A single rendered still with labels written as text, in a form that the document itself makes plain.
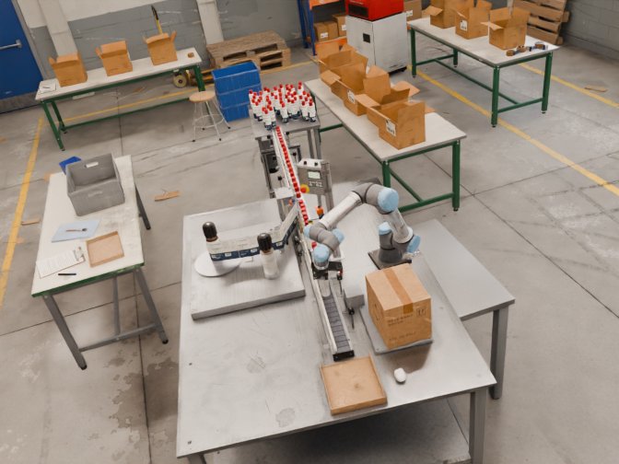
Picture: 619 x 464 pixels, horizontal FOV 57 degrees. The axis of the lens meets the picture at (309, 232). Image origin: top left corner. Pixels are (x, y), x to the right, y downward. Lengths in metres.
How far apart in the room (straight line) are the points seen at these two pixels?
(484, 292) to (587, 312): 1.36
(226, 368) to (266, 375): 0.23
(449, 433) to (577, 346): 1.26
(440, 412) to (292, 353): 0.98
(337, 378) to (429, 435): 0.77
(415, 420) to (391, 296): 0.91
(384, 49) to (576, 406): 6.05
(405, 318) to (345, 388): 0.44
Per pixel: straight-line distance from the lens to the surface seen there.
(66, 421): 4.42
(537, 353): 4.19
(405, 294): 2.87
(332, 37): 10.43
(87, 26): 10.54
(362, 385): 2.85
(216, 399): 2.95
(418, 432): 3.44
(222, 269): 3.63
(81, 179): 5.44
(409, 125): 4.90
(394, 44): 8.79
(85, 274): 4.20
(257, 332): 3.21
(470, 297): 3.29
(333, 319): 3.12
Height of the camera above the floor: 3.00
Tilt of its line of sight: 34 degrees down
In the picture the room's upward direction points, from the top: 9 degrees counter-clockwise
